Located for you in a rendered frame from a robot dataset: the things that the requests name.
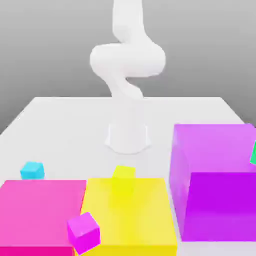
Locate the large pink box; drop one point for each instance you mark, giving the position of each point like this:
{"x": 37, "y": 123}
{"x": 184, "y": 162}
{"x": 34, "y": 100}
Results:
{"x": 38, "y": 214}

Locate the small cyan cube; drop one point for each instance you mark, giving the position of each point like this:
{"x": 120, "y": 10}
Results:
{"x": 33, "y": 171}

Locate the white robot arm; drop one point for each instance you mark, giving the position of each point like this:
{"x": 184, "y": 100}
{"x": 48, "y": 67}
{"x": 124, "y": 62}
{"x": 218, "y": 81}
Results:
{"x": 128, "y": 60}

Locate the small yellow cube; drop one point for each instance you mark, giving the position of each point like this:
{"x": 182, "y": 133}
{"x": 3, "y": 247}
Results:
{"x": 124, "y": 180}

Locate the large yellow box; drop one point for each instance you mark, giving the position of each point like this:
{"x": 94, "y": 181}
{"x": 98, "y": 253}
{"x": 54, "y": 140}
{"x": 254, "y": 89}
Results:
{"x": 136, "y": 216}

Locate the small magenta cube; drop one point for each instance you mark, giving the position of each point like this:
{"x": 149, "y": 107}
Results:
{"x": 85, "y": 233}

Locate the small green cube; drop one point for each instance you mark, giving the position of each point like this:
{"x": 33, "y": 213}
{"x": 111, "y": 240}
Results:
{"x": 254, "y": 155}

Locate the large purple box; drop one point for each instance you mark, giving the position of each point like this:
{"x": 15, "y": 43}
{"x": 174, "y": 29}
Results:
{"x": 216, "y": 180}

